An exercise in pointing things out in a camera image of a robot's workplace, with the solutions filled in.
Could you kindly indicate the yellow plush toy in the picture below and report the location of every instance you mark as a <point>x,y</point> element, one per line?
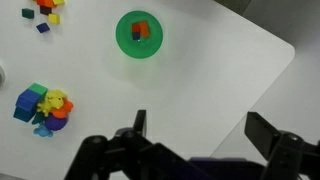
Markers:
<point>54,99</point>

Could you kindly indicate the blue and green box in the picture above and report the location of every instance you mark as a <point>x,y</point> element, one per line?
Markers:
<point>26,104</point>

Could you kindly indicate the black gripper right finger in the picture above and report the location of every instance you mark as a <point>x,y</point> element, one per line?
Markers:
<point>287,154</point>

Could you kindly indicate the blue block in bowl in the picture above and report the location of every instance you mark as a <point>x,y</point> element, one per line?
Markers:
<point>136,36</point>

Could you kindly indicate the dark teal block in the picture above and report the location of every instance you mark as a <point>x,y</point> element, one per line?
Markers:
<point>28,13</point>

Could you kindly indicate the dark purple block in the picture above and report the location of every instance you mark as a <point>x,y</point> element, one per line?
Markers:
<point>45,10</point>

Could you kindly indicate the yellow block at top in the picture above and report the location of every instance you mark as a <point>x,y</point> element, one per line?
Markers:
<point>58,2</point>

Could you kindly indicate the orange block in bowl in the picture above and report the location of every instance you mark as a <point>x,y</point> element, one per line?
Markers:
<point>144,28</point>

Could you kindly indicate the green bowl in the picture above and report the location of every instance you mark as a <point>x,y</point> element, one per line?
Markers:
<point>145,47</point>

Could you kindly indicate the purple plush toy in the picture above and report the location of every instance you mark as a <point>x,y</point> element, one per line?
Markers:
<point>55,124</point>

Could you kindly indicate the red block in bowl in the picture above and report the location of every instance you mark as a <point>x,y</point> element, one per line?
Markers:
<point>136,28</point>

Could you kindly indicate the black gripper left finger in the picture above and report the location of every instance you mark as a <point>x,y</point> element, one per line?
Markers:
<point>128,152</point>

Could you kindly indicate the orange plush toy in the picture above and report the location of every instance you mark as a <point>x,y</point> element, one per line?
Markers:
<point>63,111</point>

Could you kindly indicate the light blue plush toy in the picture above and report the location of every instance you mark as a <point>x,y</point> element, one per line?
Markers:
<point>43,131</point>

